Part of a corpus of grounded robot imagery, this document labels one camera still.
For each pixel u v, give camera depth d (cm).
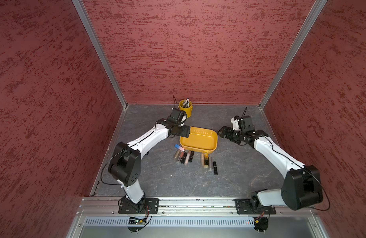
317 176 43
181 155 91
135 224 72
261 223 73
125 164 47
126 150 50
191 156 91
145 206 73
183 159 90
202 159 90
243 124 68
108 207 75
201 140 100
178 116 70
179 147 94
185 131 79
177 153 92
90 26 78
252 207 68
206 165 87
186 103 100
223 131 79
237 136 73
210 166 87
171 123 66
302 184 42
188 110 107
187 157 90
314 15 74
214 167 87
